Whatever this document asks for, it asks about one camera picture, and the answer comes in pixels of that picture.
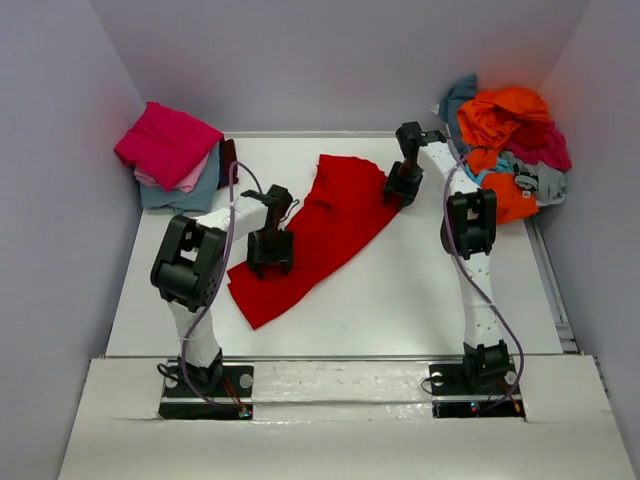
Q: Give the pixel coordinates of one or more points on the magenta folded t shirt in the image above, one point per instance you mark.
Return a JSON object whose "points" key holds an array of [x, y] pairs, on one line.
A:
{"points": [[162, 135]]}

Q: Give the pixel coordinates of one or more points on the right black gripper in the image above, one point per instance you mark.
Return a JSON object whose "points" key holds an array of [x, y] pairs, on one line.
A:
{"points": [[400, 187]]}

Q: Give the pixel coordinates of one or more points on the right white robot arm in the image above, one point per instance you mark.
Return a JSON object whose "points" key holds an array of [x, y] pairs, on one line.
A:
{"points": [[467, 234]]}

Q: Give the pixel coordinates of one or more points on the teal-grey t shirt in pile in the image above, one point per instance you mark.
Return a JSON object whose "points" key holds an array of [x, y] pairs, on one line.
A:
{"points": [[462, 91]]}

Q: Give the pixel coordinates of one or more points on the white laundry basket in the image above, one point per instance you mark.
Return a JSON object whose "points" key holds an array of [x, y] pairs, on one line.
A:
{"points": [[545, 184]]}

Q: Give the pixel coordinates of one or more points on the grey t shirt in pile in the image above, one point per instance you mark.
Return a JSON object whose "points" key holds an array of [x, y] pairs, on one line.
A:
{"points": [[547, 185]]}

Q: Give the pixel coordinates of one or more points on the orange t shirt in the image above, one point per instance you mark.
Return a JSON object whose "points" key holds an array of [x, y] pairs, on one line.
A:
{"points": [[487, 123]]}

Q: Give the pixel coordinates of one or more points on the red t shirt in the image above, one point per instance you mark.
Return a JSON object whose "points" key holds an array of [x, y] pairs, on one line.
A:
{"points": [[342, 213]]}

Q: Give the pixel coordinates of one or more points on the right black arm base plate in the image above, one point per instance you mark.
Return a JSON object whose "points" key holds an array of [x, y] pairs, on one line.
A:
{"points": [[455, 397]]}

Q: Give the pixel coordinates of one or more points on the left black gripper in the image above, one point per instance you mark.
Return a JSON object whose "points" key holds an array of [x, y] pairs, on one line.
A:
{"points": [[270, 257]]}

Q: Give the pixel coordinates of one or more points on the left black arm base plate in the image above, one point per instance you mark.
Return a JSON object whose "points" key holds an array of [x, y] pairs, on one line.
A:
{"points": [[230, 399]]}

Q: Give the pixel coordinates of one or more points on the magenta t shirt in pile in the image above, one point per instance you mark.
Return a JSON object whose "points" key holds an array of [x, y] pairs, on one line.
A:
{"points": [[553, 153]]}

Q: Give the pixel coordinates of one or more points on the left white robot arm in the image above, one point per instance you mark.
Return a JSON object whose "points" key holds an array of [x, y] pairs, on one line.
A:
{"points": [[192, 261]]}

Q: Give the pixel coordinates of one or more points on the maroon folded t shirt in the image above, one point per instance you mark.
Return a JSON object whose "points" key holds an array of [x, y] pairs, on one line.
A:
{"points": [[227, 156]]}

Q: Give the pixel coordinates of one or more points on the pink folded t shirt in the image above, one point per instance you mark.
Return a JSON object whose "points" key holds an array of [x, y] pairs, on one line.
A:
{"points": [[181, 176]]}

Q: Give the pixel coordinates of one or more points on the grey-blue folded t shirt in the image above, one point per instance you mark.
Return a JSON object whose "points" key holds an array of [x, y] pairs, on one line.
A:
{"points": [[199, 199]]}

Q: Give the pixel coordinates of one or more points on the light blue t shirt in pile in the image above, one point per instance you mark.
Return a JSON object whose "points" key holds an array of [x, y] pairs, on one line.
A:
{"points": [[499, 177]]}

